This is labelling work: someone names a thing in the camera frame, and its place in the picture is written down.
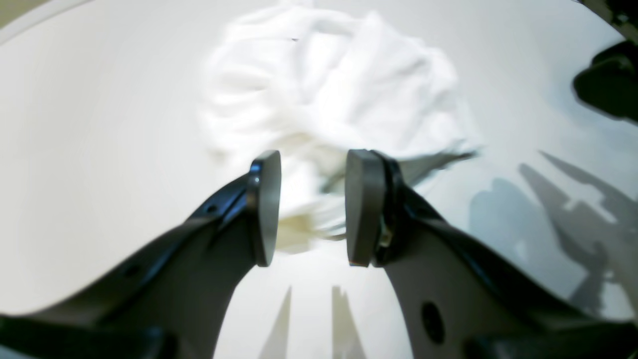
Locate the white printed t-shirt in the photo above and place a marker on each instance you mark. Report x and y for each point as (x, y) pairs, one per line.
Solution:
(314, 83)

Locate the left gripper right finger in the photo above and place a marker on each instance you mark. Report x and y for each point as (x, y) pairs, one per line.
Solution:
(459, 299)

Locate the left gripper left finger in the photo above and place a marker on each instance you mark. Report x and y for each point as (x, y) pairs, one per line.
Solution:
(169, 299)

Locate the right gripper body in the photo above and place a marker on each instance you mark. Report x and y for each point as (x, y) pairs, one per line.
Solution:
(610, 83)

